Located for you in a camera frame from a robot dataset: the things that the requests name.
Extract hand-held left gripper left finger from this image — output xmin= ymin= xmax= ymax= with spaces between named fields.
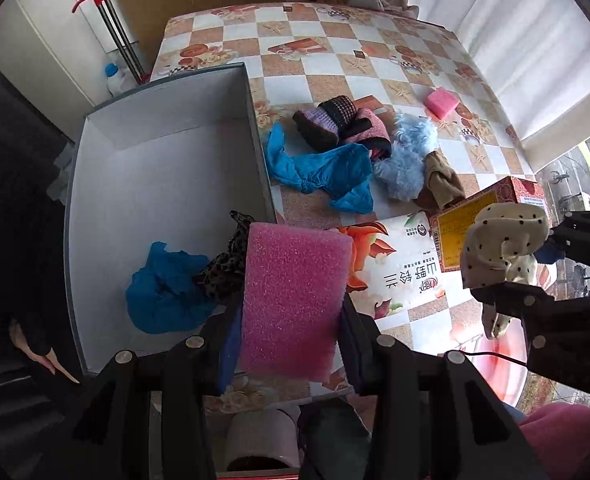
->
xmin=45 ymin=304 xmax=246 ymax=480

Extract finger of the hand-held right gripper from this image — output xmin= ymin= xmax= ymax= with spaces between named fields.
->
xmin=470 ymin=280 xmax=590 ymax=403
xmin=535 ymin=210 xmax=590 ymax=281

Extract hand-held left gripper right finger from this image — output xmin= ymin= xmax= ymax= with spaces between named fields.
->
xmin=340 ymin=297 xmax=550 ymax=480

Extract cream polka dot cloth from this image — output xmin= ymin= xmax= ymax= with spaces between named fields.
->
xmin=460 ymin=203 xmax=552 ymax=341

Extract large pink sponge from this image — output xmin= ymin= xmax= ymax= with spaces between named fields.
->
xmin=236 ymin=221 xmax=354 ymax=382

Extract light blue fluffy cloth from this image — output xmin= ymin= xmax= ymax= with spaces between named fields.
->
xmin=372 ymin=112 xmax=440 ymax=203

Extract grey cardboard box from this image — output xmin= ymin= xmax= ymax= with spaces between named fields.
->
xmin=62 ymin=61 xmax=278 ymax=378

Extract long blue cloth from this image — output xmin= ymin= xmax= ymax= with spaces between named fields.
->
xmin=264 ymin=122 xmax=375 ymax=212

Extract red cardboard box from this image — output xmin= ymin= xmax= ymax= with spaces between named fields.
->
xmin=432 ymin=175 xmax=548 ymax=273

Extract window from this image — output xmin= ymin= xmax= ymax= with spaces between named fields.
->
xmin=535 ymin=125 xmax=590 ymax=226

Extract pink plastic basin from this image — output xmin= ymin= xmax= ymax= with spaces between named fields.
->
xmin=447 ymin=320 xmax=530 ymax=408

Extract leopard print cloth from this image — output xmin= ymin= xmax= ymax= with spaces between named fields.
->
xmin=192 ymin=210 xmax=257 ymax=303

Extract crumpled blue cloth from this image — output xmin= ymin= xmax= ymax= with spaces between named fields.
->
xmin=125 ymin=241 xmax=218 ymax=335

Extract dark cloth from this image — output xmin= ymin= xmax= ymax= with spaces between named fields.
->
xmin=297 ymin=400 xmax=373 ymax=480

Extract brown cloth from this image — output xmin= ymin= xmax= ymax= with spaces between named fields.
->
xmin=414 ymin=150 xmax=468 ymax=210

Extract person's pink fleece clothing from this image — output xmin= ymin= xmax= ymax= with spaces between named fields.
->
xmin=517 ymin=402 xmax=590 ymax=480

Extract small pink sponge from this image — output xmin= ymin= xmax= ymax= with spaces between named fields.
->
xmin=424 ymin=86 xmax=460 ymax=121

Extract pale pink shoe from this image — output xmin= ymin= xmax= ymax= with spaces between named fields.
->
xmin=9 ymin=319 xmax=82 ymax=385

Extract white curtain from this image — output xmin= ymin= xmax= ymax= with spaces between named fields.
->
xmin=405 ymin=0 xmax=590 ymax=171

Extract pink black knitted sock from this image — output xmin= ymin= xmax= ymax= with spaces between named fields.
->
xmin=342 ymin=107 xmax=393 ymax=161

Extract purple black knitted sock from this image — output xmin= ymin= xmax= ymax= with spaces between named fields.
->
xmin=292 ymin=96 xmax=358 ymax=152

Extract white bottle blue cap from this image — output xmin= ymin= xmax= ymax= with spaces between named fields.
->
xmin=104 ymin=62 xmax=133 ymax=98

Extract checkered printed tablecloth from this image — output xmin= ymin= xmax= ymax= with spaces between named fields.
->
xmin=147 ymin=1 xmax=550 ymax=411

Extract white cabinet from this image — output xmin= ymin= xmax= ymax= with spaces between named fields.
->
xmin=0 ymin=0 xmax=141 ymax=111

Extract mop with red handle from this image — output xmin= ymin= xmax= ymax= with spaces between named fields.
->
xmin=72 ymin=0 xmax=151 ymax=86

